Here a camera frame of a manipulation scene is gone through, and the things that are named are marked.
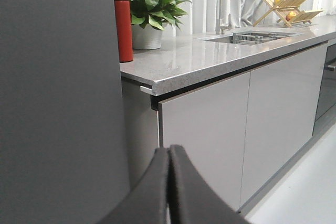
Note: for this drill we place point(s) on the white plant pot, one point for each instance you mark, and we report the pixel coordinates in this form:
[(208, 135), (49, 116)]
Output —
[(146, 38)]

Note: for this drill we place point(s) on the right grey cabinet door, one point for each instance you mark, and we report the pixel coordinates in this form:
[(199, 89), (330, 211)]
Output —
[(282, 104)]

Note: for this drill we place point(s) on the grey cabinet side panel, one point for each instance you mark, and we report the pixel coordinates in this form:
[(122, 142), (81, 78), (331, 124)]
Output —
[(141, 123)]

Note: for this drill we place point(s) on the left grey cabinet door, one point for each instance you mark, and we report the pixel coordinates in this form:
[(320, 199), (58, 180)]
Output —
[(210, 123)]

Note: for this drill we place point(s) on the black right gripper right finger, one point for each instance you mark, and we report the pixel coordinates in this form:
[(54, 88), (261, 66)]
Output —
[(191, 200)]

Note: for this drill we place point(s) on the wooden dish rack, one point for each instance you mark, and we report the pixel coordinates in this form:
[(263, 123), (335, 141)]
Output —
[(284, 7)]

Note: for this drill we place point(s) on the red yellow apple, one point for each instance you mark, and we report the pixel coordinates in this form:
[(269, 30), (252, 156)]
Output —
[(291, 15)]

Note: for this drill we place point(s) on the black built-in oven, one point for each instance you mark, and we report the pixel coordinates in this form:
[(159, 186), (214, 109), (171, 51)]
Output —
[(326, 103)]

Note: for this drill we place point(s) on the steel sink drain basket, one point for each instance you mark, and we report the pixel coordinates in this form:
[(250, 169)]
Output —
[(252, 38)]

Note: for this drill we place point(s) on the grey stone countertop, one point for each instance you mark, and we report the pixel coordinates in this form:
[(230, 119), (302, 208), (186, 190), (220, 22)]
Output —
[(187, 60)]

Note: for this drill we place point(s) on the steel kitchen faucet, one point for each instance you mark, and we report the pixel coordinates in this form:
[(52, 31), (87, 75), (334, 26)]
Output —
[(228, 15)]

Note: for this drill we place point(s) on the red thermos bottle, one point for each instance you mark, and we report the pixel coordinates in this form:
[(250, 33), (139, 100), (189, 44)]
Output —
[(124, 31)]

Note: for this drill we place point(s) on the grey cabinet door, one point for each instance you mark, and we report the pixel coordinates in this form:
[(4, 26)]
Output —
[(210, 123), (282, 104)]

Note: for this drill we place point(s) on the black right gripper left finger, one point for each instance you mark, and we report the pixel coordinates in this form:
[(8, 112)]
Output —
[(147, 201)]

